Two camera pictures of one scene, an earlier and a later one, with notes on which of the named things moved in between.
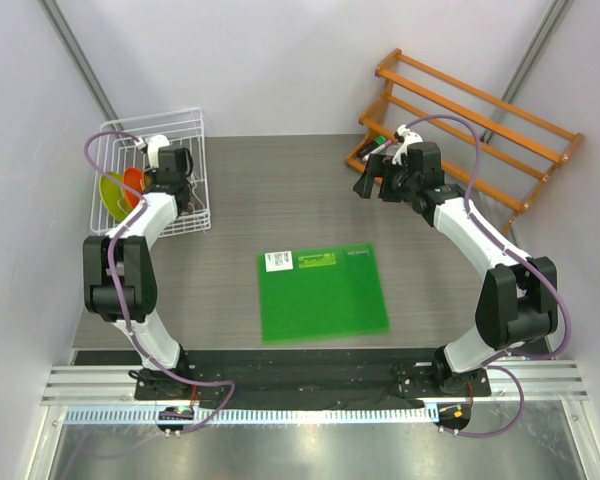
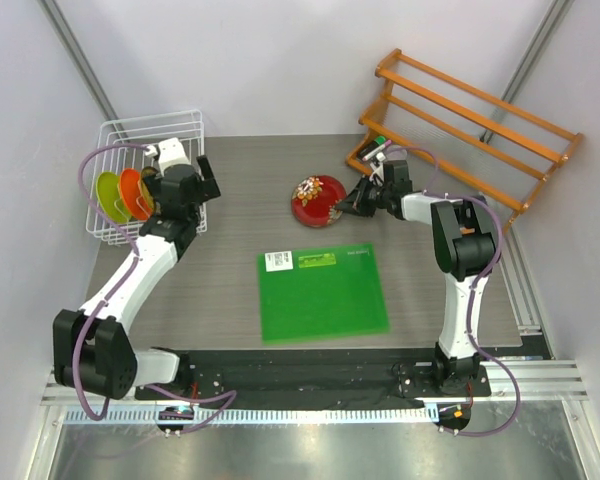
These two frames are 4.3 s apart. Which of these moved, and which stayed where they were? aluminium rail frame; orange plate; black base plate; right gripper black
Moved: right gripper black
Stayed: black base plate; aluminium rail frame; orange plate
